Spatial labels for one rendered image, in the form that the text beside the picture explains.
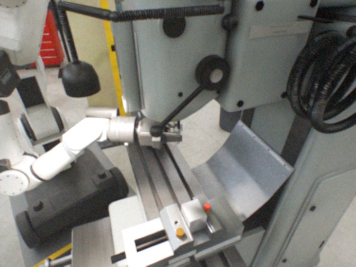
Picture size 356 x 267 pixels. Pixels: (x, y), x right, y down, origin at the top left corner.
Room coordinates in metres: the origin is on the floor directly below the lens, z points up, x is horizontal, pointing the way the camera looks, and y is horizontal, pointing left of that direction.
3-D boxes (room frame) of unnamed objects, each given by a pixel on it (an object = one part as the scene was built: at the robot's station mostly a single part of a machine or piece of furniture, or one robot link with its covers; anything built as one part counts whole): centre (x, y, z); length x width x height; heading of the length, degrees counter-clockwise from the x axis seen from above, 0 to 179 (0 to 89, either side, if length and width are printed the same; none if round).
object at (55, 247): (1.01, 0.74, 0.20); 0.78 x 0.68 x 0.40; 38
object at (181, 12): (0.35, 0.01, 1.58); 0.17 x 0.01 x 0.01; 114
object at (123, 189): (0.98, 0.38, 0.50); 0.20 x 0.05 x 0.20; 38
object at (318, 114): (0.44, -0.31, 1.45); 0.18 x 0.16 x 0.21; 110
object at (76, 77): (0.44, 0.20, 1.45); 0.07 x 0.07 x 0.06
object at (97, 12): (0.37, 0.13, 1.58); 0.17 x 0.01 x 0.01; 45
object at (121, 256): (0.29, 0.16, 0.98); 0.04 x 0.02 x 0.02; 112
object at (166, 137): (0.51, 0.01, 1.23); 0.06 x 0.02 x 0.03; 88
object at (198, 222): (0.37, -0.05, 1.05); 0.06 x 0.05 x 0.06; 22
